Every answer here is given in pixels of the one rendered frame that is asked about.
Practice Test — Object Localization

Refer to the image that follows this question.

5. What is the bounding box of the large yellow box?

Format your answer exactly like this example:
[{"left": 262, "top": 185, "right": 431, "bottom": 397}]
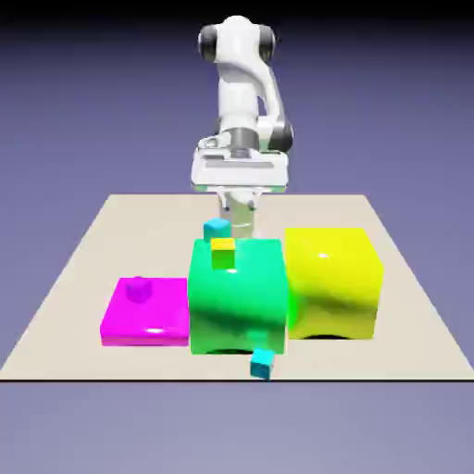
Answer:
[{"left": 283, "top": 227, "right": 385, "bottom": 341}]

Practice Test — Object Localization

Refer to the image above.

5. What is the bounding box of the large green box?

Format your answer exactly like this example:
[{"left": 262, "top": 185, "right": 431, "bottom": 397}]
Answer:
[{"left": 187, "top": 237, "right": 290, "bottom": 356}]

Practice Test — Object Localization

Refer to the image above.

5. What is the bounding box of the small yellow cube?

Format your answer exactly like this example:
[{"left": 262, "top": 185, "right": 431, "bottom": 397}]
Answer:
[{"left": 209, "top": 237, "right": 237, "bottom": 271}]

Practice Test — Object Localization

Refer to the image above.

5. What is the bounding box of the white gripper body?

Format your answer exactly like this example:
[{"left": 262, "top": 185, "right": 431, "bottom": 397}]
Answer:
[{"left": 190, "top": 148, "right": 290, "bottom": 194}]

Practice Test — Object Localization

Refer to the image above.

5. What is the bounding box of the small purple cube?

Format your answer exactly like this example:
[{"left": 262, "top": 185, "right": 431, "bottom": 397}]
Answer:
[{"left": 125, "top": 276, "right": 153, "bottom": 305}]

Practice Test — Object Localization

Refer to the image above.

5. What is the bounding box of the small cyan cube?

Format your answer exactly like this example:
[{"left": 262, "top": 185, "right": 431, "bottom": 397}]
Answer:
[
  {"left": 202, "top": 217, "right": 233, "bottom": 243},
  {"left": 249, "top": 348, "right": 276, "bottom": 382}
]

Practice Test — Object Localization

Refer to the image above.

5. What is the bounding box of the large magenta box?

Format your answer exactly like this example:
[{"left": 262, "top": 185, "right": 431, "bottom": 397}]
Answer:
[{"left": 99, "top": 277, "right": 191, "bottom": 348}]

